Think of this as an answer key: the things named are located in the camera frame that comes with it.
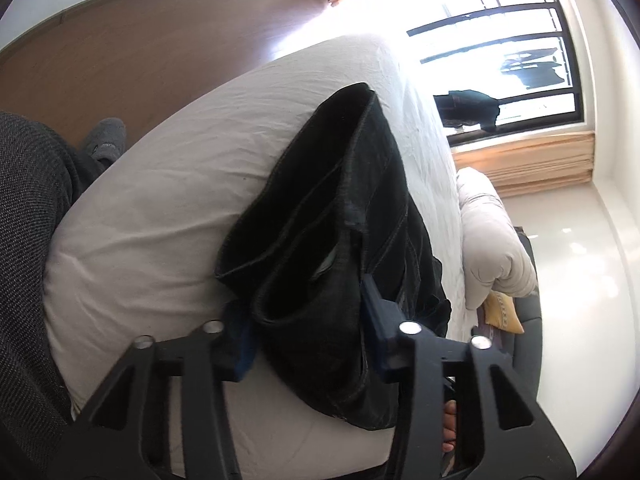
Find black window frame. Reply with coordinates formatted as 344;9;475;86
407;0;584;146

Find dark jacket on chair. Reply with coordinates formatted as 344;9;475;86
434;90;500;132

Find white rolled duvet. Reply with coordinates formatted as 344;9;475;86
457;167;538;311

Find white bed sheet mattress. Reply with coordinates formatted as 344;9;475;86
44;37;464;479

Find grey slipper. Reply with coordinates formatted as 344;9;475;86
81;117;127;169

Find dark grey headboard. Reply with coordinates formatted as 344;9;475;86
471;228;542;394

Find person's dark trouser leg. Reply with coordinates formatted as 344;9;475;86
1;113;102;477

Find yellow pillow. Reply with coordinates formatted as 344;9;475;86
483;290;524;335

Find person's left hand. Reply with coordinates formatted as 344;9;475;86
442;400;457;453

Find black denim pants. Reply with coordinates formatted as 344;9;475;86
215;82;451;431

